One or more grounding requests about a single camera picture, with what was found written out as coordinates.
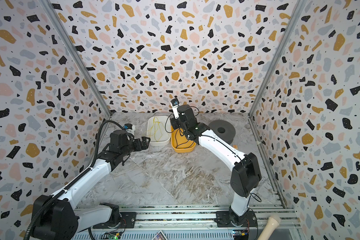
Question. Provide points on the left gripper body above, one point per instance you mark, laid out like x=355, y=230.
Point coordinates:
x=126, y=149

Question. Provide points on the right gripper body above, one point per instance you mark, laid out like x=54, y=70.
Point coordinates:
x=181, y=124

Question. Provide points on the grey cable spool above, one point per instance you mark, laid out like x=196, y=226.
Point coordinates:
x=224, y=130

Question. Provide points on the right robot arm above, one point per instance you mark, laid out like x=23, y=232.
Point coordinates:
x=245, y=169

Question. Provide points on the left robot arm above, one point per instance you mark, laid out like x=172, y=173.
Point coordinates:
x=56, y=217

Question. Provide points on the white rectangular tray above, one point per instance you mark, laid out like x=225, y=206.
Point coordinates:
x=158, y=129

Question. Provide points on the yellow rectangular tray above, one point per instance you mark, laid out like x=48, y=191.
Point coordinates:
x=180, y=143

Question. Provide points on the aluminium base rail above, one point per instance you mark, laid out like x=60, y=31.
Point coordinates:
x=194, y=223

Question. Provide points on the wooden mallet handle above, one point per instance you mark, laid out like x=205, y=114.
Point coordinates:
x=272, y=224

